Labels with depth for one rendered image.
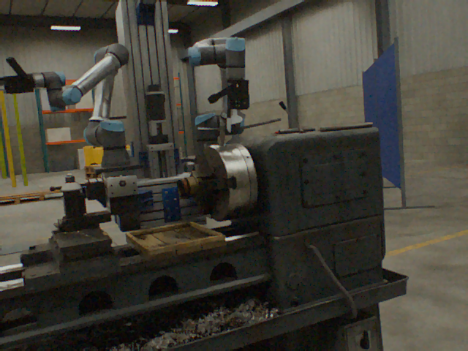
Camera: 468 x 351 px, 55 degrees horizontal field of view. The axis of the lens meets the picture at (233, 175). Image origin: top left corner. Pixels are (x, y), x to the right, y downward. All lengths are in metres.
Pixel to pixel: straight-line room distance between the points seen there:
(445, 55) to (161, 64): 11.52
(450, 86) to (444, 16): 1.84
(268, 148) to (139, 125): 1.00
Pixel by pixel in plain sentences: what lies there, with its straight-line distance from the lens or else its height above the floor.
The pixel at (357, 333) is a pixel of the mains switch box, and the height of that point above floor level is 0.40.
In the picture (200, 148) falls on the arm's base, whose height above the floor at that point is 1.21.
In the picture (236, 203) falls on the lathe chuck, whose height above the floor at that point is 1.01.
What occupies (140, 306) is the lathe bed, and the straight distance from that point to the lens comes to 1.69.
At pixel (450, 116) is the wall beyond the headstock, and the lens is 13.39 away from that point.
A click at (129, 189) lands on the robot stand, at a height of 1.05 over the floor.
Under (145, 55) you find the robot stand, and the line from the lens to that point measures 2.58.
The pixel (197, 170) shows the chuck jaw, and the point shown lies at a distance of 1.85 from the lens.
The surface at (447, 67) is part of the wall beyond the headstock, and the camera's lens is 13.54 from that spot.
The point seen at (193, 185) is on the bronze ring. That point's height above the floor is 1.09.
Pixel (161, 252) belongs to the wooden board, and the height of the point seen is 0.89.
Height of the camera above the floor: 1.29
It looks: 6 degrees down
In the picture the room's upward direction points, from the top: 5 degrees counter-clockwise
